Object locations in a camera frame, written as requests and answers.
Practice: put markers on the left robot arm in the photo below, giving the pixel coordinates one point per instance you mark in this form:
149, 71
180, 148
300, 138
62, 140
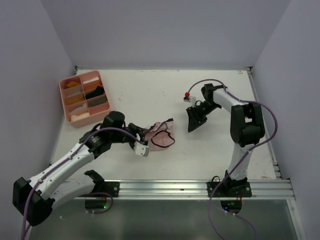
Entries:
34, 198

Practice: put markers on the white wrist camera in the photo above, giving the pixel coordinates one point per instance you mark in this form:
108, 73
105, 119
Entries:
141, 150
189, 98

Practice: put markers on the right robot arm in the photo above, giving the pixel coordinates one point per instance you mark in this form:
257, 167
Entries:
246, 129

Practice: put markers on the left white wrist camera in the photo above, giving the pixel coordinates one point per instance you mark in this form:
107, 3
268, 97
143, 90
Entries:
141, 150

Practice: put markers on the orange rolled garment in tray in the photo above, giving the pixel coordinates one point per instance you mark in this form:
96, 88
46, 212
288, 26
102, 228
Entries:
74, 99

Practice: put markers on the yellow rolled garment in tray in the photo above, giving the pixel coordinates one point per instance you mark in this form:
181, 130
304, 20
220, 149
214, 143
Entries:
71, 83

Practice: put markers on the olive green underwear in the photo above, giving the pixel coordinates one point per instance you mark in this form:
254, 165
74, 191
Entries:
98, 101

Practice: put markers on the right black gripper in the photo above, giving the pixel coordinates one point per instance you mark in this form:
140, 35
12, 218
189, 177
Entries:
195, 119

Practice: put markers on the cream rolled garment in tray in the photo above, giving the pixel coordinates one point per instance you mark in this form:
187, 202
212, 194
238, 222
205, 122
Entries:
75, 118

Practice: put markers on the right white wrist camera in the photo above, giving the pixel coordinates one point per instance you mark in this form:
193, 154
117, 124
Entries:
189, 98

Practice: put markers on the pink divided organizer tray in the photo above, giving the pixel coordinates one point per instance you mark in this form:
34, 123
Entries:
96, 113

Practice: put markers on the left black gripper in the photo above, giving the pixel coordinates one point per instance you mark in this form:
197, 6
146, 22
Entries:
140, 131

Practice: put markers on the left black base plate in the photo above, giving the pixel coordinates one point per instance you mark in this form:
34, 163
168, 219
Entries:
102, 190

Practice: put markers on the black rolled garment in tray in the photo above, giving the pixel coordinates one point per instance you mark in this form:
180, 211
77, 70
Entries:
99, 90

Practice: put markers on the pink underwear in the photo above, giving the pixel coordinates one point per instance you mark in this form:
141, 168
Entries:
160, 135

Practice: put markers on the aluminium mounting rail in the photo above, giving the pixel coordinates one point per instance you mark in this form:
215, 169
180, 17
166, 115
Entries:
272, 189

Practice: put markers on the white rolled garment in tray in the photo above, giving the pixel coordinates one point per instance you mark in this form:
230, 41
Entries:
91, 80

